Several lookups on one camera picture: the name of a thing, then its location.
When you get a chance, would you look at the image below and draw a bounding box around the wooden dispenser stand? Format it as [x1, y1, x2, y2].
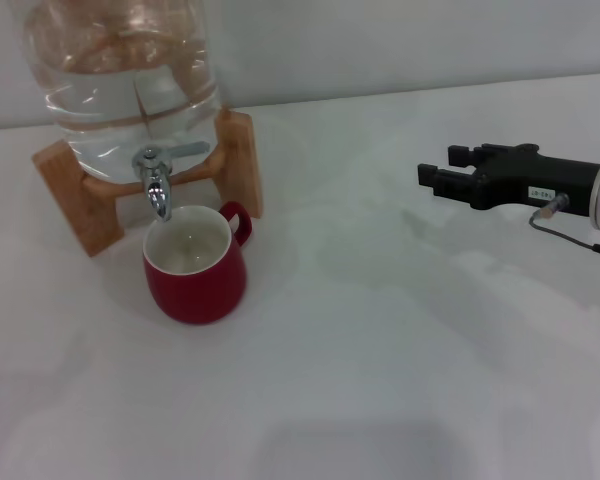
[31, 108, 265, 259]

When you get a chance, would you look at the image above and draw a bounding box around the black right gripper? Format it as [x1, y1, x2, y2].
[416, 142, 600, 219]

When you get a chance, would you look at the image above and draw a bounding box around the right gripper cable with plug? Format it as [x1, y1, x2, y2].
[528, 194, 600, 262]

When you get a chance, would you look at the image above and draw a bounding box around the red cup with white inside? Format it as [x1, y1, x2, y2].
[141, 200, 254, 327]

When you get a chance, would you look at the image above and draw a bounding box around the clear glass water dispenser jar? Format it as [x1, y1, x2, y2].
[17, 0, 225, 184]

